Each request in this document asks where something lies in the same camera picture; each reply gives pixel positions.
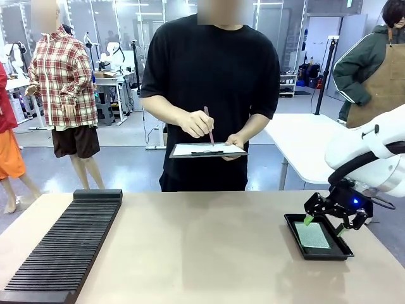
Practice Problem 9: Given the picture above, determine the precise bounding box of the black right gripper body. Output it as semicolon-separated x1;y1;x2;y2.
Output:
327;185;375;220

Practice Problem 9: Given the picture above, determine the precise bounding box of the green PCB board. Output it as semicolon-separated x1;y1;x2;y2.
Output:
292;221;332;249

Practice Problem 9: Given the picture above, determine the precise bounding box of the dark red pen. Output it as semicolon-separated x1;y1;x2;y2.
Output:
204;106;216;148

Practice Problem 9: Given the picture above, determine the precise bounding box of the dark clipboard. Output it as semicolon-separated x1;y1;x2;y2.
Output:
168;142;249;160

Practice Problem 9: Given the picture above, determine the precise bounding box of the person's right forearm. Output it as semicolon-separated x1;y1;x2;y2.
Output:
142;96;191;128

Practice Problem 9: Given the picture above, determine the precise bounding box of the person's left forearm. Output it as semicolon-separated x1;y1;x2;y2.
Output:
239;113;273;144

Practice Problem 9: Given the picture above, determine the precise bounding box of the black slotted PCB rack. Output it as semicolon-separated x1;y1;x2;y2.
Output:
0;189;123;304

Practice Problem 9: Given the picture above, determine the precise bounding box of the person's left hand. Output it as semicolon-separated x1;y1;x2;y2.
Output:
222;133;246;162

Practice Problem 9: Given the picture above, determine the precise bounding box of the person's right hand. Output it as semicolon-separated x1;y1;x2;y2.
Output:
178;110;216;139

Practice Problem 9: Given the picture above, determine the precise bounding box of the black plastic tray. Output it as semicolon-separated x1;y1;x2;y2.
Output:
283;213;356;262

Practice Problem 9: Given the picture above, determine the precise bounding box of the white table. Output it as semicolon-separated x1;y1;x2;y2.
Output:
264;113;347;191

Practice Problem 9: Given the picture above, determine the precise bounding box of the white shoe shelf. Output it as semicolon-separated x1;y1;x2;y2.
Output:
278;73;299;98

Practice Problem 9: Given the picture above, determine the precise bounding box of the person in brown apron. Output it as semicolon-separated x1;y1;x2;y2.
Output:
332;0;405;129

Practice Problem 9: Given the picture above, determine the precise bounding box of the white paper sheet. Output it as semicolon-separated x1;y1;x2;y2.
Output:
173;143;245;157

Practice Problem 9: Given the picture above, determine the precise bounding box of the black pole stand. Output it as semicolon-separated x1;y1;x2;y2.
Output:
315;35;340;116

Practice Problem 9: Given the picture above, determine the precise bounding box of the person in black T-shirt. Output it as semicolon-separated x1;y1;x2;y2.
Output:
140;14;281;193

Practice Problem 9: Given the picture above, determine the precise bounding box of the grey step stool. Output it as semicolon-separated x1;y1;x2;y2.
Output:
96;91;117;127

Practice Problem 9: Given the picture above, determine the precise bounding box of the flat cardboard box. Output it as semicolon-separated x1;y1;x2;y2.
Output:
92;71;120;80

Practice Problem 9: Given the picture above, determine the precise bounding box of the mannequin in plaid shirt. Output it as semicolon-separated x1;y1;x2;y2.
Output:
25;0;107;191

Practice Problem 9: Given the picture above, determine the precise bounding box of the mannequin in red and orange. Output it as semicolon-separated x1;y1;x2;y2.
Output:
0;62;42;215

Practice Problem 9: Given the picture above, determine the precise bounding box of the white background robot with headset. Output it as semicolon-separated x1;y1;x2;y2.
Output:
0;41;30;77

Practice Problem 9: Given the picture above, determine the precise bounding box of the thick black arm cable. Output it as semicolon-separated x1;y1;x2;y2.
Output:
327;146;392;191

